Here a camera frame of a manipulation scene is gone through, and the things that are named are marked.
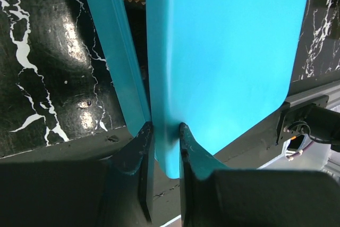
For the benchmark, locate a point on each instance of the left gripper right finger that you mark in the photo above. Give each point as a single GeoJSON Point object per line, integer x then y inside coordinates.
{"type": "Point", "coordinates": [213, 194]}

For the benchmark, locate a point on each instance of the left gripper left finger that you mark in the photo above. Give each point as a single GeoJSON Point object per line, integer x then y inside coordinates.
{"type": "Point", "coordinates": [114, 191]}

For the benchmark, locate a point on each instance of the teal tin lid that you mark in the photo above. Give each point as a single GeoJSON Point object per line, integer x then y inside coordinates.
{"type": "Point", "coordinates": [219, 66]}

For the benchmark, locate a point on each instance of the teal cookie tin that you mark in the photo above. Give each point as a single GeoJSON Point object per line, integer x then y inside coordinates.
{"type": "Point", "coordinates": [115, 37]}

